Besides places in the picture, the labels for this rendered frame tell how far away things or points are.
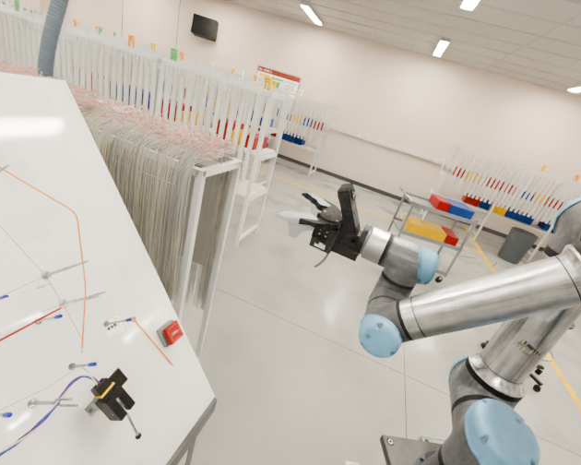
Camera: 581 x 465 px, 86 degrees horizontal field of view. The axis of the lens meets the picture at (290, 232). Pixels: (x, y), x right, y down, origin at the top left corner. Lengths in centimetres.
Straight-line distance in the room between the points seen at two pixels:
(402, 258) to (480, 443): 34
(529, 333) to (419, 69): 804
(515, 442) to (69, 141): 115
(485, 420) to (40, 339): 88
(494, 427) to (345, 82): 828
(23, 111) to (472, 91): 833
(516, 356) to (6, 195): 108
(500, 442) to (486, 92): 827
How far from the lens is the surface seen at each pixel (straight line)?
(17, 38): 520
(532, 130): 898
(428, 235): 449
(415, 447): 93
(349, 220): 68
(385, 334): 59
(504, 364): 80
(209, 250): 183
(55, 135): 99
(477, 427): 73
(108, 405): 82
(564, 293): 58
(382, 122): 851
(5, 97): 98
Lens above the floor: 181
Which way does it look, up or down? 24 degrees down
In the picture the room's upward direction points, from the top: 17 degrees clockwise
